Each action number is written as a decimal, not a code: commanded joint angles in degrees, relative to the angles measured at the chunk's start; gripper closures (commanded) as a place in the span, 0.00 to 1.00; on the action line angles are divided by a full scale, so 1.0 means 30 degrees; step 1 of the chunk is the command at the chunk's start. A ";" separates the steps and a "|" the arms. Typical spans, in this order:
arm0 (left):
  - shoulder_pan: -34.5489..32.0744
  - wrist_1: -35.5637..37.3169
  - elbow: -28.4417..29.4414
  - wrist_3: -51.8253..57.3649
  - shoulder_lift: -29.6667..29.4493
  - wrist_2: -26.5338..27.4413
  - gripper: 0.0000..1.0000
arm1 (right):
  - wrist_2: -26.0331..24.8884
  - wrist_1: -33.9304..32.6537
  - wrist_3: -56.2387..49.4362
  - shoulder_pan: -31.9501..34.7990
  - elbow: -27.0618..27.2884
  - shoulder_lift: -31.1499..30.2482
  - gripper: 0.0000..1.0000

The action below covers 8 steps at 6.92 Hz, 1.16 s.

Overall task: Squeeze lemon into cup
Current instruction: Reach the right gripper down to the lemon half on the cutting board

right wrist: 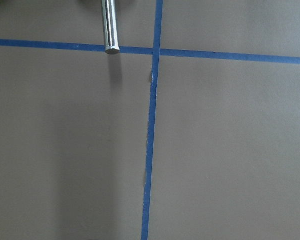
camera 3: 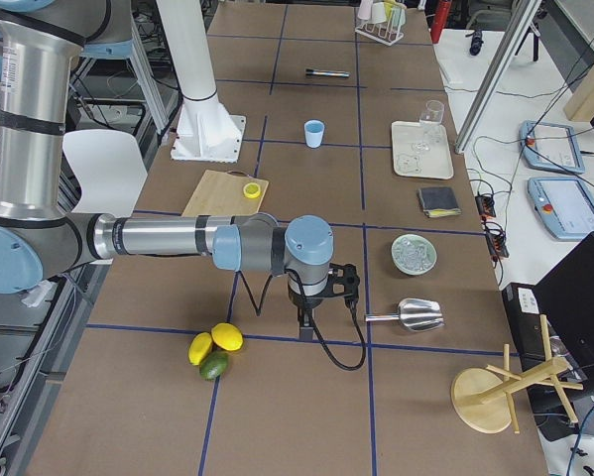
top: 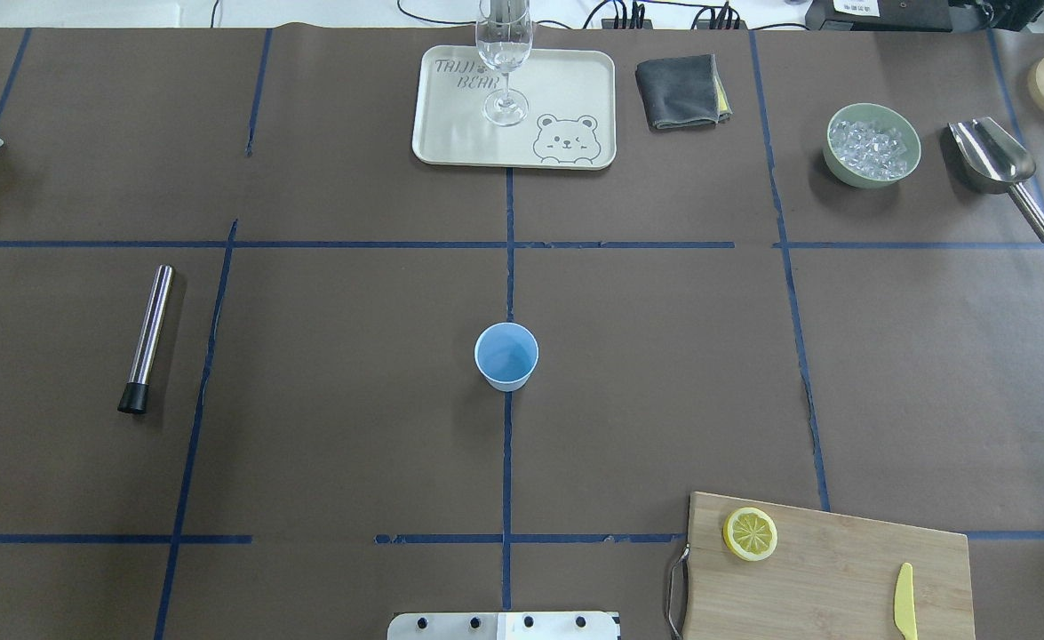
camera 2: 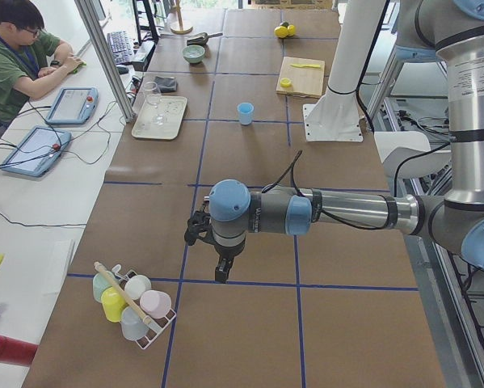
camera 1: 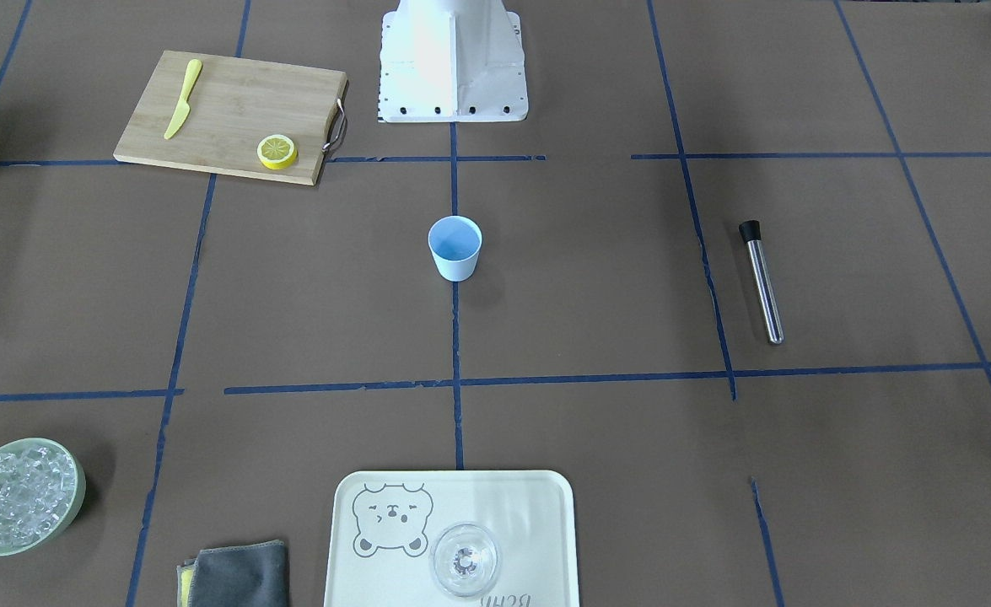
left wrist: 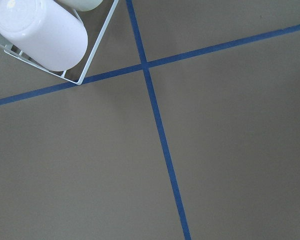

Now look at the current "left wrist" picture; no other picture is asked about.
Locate pink plastic cup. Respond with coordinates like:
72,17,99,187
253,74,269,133
0,0,88,72

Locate white wire cup rack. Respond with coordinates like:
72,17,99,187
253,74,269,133
0,0,119,85

